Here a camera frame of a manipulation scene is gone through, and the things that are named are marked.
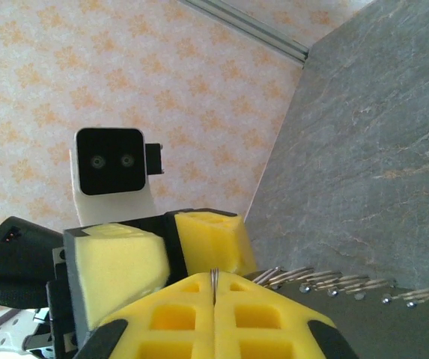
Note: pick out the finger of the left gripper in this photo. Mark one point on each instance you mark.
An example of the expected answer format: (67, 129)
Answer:
(120, 269)
(214, 243)

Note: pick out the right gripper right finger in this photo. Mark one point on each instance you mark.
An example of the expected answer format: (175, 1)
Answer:
(259, 321)

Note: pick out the aluminium corner post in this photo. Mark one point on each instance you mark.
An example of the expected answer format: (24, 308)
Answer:
(259, 31)

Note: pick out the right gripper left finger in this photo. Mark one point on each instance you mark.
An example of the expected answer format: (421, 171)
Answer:
(169, 321)

